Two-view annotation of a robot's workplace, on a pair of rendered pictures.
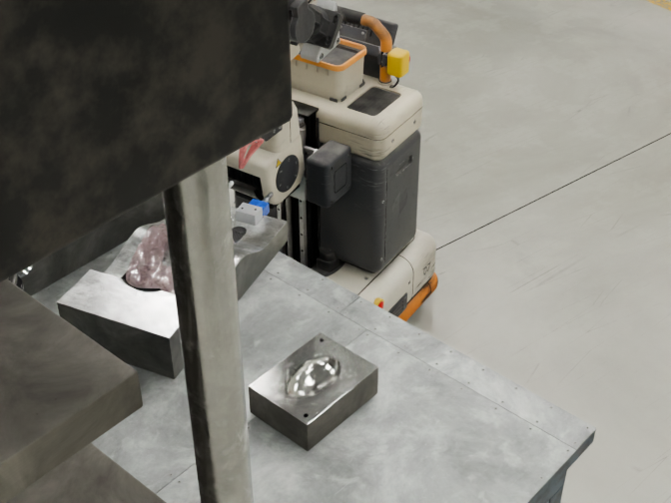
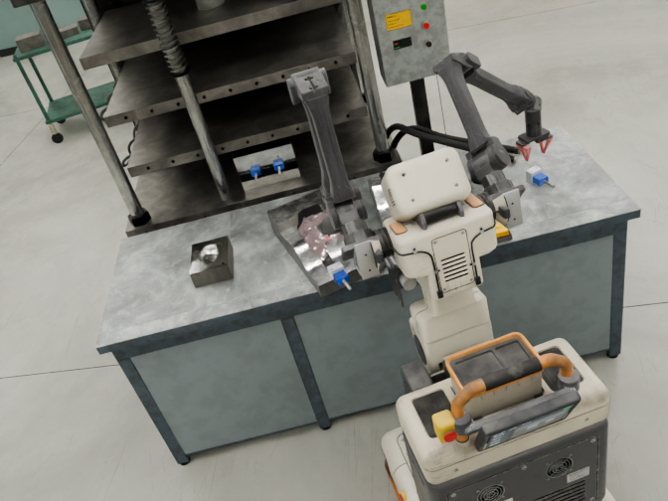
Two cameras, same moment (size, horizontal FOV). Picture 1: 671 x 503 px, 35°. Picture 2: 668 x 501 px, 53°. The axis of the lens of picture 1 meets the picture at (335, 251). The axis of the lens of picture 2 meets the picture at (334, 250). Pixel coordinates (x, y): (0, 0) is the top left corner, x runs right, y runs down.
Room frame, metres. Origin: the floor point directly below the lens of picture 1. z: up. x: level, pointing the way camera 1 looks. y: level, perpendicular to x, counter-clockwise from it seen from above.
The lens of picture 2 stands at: (3.40, -0.99, 2.28)
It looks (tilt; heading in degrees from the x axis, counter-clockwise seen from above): 36 degrees down; 140
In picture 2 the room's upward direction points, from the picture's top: 15 degrees counter-clockwise
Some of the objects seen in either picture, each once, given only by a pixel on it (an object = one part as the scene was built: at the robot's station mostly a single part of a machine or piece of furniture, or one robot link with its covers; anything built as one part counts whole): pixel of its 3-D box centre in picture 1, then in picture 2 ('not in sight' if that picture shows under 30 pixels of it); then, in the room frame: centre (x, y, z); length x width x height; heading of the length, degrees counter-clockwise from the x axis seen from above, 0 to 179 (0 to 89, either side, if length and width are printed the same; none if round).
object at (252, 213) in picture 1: (259, 208); (342, 278); (2.02, 0.18, 0.86); 0.13 x 0.05 x 0.05; 155
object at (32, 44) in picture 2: not in sight; (83, 69); (-2.58, 1.70, 0.50); 0.98 x 0.55 x 1.01; 57
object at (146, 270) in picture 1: (177, 251); (323, 228); (1.80, 0.34, 0.90); 0.26 x 0.18 x 0.08; 155
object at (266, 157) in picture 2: not in sight; (264, 143); (1.01, 0.78, 0.87); 0.50 x 0.27 x 0.17; 138
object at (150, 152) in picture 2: not in sight; (246, 108); (0.88, 0.83, 1.02); 1.10 x 0.74 x 0.05; 48
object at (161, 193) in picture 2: not in sight; (260, 159); (0.91, 0.80, 0.76); 1.30 x 0.84 x 0.06; 48
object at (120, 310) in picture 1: (181, 268); (323, 238); (1.79, 0.33, 0.86); 0.50 x 0.26 x 0.11; 155
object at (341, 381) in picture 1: (314, 389); (212, 260); (1.44, 0.04, 0.84); 0.20 x 0.15 x 0.07; 138
